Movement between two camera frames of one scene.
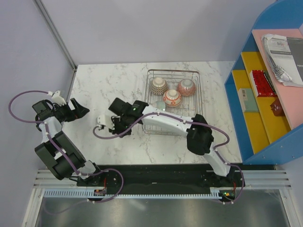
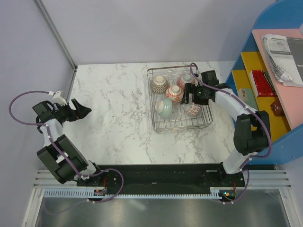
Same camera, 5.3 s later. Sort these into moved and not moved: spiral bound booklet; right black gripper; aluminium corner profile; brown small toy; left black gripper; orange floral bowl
Moved: right black gripper; orange floral bowl
Not moved: left black gripper; aluminium corner profile; brown small toy; spiral bound booklet
